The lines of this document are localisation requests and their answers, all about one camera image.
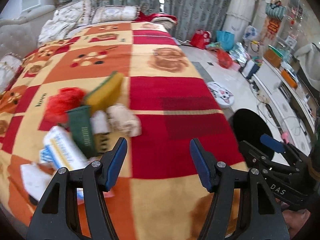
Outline white lace cover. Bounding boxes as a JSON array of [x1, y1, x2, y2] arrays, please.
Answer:
[[222, 0, 256, 42]]

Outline red orange patterned blanket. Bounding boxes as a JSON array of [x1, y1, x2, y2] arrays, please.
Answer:
[[1, 21, 246, 239]]

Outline red gift bag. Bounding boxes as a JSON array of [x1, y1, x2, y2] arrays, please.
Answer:
[[190, 30, 212, 50]]

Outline white tv cabinet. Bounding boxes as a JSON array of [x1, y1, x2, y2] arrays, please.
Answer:
[[252, 61, 316, 155]]

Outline dark green box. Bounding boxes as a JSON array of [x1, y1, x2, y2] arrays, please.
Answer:
[[66, 106, 97, 159]]

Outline teal gift bag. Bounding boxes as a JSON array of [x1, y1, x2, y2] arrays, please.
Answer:
[[216, 31, 234, 51]]

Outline red plastic bag on floor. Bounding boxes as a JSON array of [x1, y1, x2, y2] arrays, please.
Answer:
[[217, 49, 233, 69]]

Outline white crumpled tissue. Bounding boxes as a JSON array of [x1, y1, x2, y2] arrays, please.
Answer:
[[90, 111, 110, 135]]

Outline grey tufted headboard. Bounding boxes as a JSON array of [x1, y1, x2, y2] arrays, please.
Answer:
[[0, 5, 56, 58]]

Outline red crumpled plastic bag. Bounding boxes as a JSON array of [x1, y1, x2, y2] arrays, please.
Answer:
[[44, 87, 86, 124]]

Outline side bolster pillow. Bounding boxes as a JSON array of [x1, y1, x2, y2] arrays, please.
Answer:
[[0, 53, 22, 93]]

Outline grey cloth on cabinet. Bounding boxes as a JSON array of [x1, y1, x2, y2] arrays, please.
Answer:
[[294, 43, 320, 91]]

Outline yellow blue medicine box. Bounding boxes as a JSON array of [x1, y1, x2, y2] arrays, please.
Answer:
[[43, 126, 88, 171]]

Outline embroidered bolster pillow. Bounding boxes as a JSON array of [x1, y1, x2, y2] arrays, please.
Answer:
[[91, 5, 140, 24]]

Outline pink clear plastic wrapper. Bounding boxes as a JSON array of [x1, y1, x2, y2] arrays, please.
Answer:
[[76, 188, 114, 203]]

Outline yellow green sponge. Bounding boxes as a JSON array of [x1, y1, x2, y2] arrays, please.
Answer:
[[83, 71, 124, 115]]

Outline embroidered white pillow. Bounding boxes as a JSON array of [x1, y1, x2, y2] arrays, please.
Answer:
[[53, 0, 92, 27]]

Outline crumpled beige tissue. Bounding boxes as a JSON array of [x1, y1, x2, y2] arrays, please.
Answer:
[[106, 103, 142, 137]]

